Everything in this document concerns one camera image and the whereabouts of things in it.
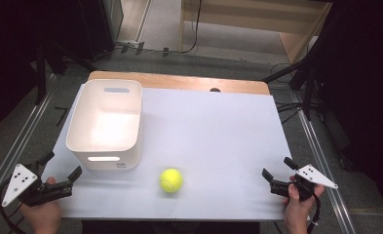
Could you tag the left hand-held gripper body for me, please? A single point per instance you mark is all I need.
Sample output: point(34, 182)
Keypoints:
point(18, 182)

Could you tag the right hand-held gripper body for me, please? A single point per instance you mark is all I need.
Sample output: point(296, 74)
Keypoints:
point(314, 175)

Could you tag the white plastic storage bin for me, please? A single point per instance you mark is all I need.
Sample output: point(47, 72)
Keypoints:
point(107, 130)

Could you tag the yellow tennis ball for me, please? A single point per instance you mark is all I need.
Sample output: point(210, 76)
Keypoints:
point(171, 180)

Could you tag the person's right hand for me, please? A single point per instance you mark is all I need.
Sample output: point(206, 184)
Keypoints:
point(298, 211)

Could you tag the person's left hand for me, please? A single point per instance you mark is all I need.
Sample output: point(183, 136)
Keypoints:
point(43, 216)

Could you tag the white table mat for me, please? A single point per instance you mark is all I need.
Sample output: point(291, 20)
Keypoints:
point(218, 146)

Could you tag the black metal stand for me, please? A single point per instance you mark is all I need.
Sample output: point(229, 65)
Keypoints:
point(309, 81)
point(41, 65)

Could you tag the dark cabinet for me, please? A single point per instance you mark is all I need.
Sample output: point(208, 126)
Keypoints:
point(98, 26)

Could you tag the light wooden desk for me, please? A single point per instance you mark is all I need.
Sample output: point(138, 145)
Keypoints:
point(254, 16)

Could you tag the metal floor rail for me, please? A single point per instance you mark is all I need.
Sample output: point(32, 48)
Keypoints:
point(13, 149)
point(322, 162)

